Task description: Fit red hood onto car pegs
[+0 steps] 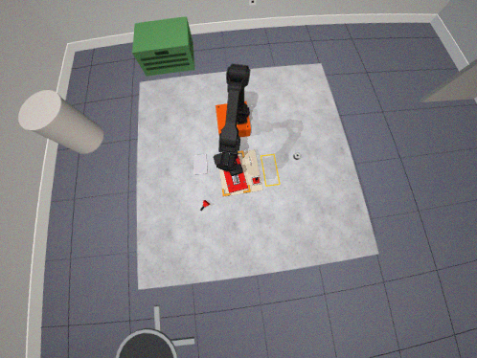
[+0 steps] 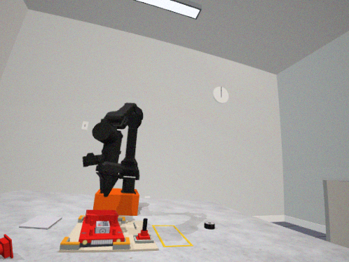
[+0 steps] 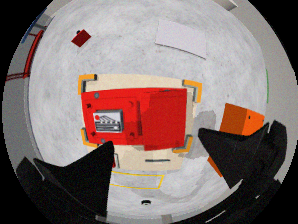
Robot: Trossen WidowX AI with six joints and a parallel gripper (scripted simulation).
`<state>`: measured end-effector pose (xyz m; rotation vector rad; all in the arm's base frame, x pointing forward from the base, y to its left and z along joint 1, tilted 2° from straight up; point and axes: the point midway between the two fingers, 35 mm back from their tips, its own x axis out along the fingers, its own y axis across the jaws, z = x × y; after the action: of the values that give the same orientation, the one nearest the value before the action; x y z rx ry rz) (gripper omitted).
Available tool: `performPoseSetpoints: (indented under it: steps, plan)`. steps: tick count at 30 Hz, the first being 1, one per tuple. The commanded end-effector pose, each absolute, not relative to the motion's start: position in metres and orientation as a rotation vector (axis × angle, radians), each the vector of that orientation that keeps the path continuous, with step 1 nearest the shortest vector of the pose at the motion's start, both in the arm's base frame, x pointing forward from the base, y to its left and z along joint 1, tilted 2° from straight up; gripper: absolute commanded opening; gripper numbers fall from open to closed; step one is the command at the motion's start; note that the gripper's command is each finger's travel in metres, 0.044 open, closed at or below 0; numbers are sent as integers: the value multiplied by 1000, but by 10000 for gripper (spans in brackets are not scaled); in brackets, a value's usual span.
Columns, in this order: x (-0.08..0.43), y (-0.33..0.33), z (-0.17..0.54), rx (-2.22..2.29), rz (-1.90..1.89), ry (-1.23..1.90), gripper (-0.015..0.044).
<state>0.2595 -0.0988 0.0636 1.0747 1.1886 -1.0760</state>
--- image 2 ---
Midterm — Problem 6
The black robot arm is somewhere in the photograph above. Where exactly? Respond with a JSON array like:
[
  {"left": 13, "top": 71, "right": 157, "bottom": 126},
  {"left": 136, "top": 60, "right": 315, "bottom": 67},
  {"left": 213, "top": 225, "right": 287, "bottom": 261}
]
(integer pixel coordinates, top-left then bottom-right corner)
[{"left": 82, "top": 102, "right": 143, "bottom": 194}]

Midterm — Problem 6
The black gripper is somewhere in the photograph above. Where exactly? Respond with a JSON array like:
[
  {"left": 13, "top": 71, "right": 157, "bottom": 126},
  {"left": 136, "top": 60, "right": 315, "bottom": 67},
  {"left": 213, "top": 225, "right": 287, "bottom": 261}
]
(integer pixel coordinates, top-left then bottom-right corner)
[{"left": 95, "top": 146, "right": 124, "bottom": 198}]

